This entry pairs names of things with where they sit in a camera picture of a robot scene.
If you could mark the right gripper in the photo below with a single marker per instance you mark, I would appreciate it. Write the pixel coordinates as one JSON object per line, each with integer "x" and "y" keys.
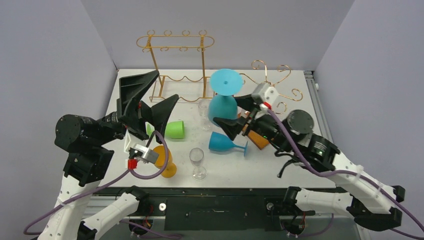
{"x": 247, "y": 120}

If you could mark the aluminium table frame rail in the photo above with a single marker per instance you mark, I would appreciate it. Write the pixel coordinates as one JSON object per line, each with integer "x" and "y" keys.
{"x": 318, "y": 102}

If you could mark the blue plastic goblet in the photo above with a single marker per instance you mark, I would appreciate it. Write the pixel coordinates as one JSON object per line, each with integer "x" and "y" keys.
{"x": 219, "y": 142}
{"x": 225, "y": 83}

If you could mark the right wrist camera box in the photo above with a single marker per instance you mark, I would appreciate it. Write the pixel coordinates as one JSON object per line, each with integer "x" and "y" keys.
{"x": 265, "y": 95}

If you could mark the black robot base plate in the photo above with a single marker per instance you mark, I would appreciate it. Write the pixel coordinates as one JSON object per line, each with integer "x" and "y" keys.
{"x": 219, "y": 209}

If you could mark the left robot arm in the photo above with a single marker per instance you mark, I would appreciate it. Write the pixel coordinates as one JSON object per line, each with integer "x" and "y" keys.
{"x": 84, "y": 139}

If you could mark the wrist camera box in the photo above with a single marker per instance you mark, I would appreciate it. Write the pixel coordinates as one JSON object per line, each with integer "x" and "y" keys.
{"x": 265, "y": 95}
{"x": 137, "y": 151}

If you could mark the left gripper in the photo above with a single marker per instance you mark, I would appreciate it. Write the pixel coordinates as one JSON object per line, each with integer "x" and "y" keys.
{"x": 132, "y": 87}

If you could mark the tall gold wire glass rack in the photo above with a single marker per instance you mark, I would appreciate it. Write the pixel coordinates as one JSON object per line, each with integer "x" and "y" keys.
{"x": 204, "y": 41}

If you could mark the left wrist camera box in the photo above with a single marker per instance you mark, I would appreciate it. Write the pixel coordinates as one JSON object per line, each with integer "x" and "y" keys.
{"x": 137, "y": 151}

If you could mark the clear glass near red goblet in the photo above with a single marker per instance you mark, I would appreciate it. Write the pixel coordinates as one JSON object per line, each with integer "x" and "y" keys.
{"x": 203, "y": 109}

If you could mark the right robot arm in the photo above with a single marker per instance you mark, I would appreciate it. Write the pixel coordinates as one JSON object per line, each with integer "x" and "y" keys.
{"x": 370, "y": 203}

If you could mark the green plastic goblet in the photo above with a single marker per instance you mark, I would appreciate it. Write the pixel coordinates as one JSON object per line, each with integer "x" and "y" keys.
{"x": 175, "y": 130}

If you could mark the small clear front wine glass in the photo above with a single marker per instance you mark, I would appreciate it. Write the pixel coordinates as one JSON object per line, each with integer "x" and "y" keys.
{"x": 196, "y": 156}

